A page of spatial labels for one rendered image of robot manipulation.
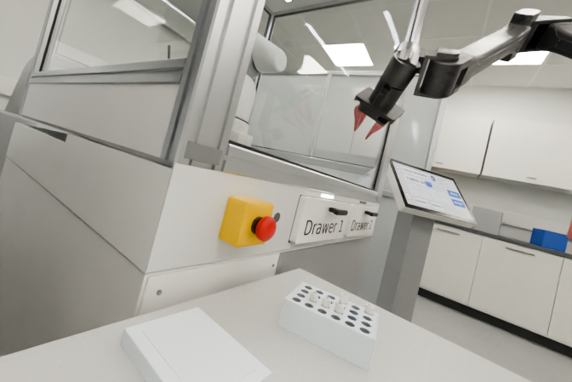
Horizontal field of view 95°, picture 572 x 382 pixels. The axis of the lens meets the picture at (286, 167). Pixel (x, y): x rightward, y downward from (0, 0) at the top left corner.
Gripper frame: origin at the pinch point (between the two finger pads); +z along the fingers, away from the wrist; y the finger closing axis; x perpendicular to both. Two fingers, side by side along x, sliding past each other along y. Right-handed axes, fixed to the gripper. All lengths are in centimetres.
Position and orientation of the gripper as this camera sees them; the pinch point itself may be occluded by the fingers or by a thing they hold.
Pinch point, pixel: (362, 132)
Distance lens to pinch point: 69.2
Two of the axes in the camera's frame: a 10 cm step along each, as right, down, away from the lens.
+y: -7.2, -6.2, 2.9
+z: -2.3, 6.2, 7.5
